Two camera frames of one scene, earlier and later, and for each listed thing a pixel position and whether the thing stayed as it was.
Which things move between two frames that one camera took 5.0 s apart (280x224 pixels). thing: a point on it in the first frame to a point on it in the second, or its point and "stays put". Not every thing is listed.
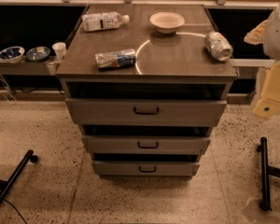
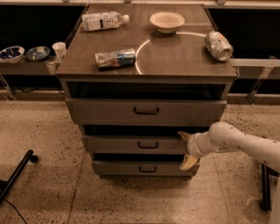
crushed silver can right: (218, 47) stays put
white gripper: (278, 35) to (192, 146)
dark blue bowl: (38, 53) stays put
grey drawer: (143, 145) stays put
